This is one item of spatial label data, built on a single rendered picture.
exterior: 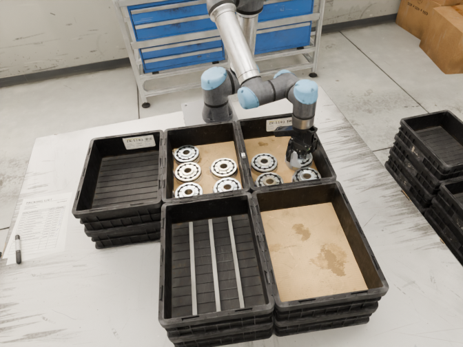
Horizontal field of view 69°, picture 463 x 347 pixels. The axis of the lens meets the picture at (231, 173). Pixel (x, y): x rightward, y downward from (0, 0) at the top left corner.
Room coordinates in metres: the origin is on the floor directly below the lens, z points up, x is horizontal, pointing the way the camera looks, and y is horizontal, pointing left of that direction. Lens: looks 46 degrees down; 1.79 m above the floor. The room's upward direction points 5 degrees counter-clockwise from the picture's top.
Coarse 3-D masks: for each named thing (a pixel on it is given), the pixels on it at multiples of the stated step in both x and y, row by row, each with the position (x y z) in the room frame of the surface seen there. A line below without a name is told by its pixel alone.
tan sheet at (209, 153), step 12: (216, 144) 1.12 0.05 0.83; (228, 144) 1.11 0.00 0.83; (204, 156) 1.04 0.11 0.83; (216, 156) 1.04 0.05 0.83; (228, 156) 1.03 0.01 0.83; (204, 168) 0.97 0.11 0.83; (204, 180) 0.91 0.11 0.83; (216, 180) 0.90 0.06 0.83; (240, 180) 0.89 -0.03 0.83; (204, 192) 0.85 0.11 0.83
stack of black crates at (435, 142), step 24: (408, 120) 1.46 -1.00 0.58; (432, 120) 1.48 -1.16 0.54; (456, 120) 1.41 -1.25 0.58; (408, 144) 1.35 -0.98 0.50; (432, 144) 1.34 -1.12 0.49; (456, 144) 1.33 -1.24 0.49; (408, 168) 1.28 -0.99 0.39; (432, 168) 1.15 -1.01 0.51; (456, 168) 1.08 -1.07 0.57; (408, 192) 1.20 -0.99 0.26; (432, 192) 1.08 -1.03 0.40
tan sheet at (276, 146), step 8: (272, 136) 1.13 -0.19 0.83; (288, 136) 1.12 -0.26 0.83; (248, 144) 1.10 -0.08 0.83; (256, 144) 1.09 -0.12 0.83; (264, 144) 1.09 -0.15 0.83; (272, 144) 1.08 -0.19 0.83; (280, 144) 1.08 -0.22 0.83; (248, 152) 1.04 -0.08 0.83; (256, 152) 1.04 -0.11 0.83; (264, 152) 1.04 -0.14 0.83; (272, 152) 1.03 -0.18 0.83; (280, 152) 1.03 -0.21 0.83; (280, 160) 0.98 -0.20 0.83; (280, 168) 0.93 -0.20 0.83; (288, 168) 0.93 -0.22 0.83; (312, 168) 0.92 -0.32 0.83; (256, 176) 0.90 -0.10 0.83; (288, 176) 0.89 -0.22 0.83
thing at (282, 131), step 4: (276, 128) 1.00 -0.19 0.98; (280, 128) 0.99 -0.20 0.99; (284, 128) 0.98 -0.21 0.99; (288, 128) 0.96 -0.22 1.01; (276, 132) 0.98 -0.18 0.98; (280, 132) 0.96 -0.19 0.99; (284, 132) 0.95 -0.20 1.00; (288, 132) 0.94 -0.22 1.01; (292, 132) 0.93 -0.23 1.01; (296, 132) 0.92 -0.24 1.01; (276, 136) 0.97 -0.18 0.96; (280, 136) 0.96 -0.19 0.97
